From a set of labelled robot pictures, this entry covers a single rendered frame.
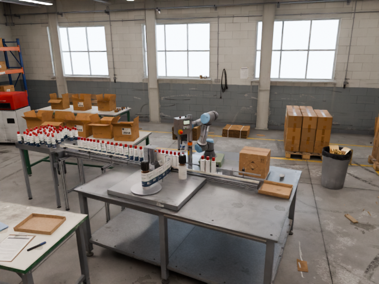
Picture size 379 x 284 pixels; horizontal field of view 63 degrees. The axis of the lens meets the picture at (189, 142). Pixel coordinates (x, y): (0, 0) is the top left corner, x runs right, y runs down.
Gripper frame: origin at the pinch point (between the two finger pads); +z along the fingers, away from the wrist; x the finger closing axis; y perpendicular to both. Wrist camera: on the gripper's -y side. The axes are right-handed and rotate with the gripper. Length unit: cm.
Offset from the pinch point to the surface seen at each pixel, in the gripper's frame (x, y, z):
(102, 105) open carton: 273, -283, 7
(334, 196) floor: 108, 209, 100
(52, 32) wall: 492, -569, -169
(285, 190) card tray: -63, 129, 17
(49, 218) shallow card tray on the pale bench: -168, -72, 20
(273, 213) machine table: -113, 119, 17
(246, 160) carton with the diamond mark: -41, 87, -3
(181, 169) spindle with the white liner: -82, 24, -3
